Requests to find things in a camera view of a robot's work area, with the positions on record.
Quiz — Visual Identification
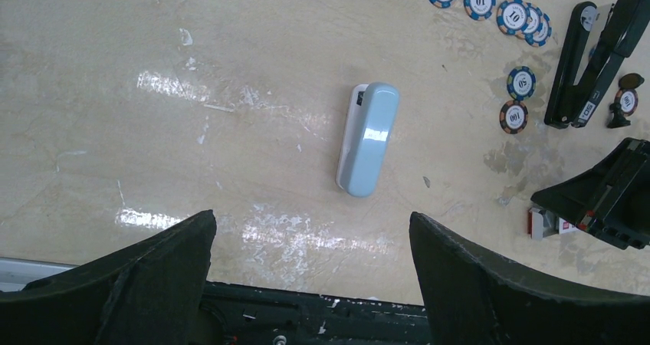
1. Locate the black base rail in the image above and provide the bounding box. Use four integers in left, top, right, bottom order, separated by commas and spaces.
191, 282, 433, 344

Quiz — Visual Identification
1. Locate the poker chip on table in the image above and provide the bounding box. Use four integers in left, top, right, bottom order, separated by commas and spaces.
507, 66, 537, 101

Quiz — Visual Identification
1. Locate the black stapler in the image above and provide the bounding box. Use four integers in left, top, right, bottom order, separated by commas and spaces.
544, 0, 649, 129

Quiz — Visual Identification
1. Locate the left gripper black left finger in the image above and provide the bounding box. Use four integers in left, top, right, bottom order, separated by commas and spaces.
1, 210, 217, 344

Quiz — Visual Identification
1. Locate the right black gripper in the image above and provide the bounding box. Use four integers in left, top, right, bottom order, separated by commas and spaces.
531, 137, 649, 250

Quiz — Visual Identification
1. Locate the poker chip lower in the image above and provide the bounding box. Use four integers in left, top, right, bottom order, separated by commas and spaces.
499, 100, 528, 134

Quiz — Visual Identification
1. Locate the brown chip stack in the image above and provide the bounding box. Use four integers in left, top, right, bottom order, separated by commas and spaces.
607, 73, 645, 129

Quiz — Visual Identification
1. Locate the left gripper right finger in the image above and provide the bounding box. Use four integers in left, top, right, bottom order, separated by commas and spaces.
409, 212, 649, 344

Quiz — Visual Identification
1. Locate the red staple box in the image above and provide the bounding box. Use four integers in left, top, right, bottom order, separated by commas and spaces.
527, 207, 579, 241

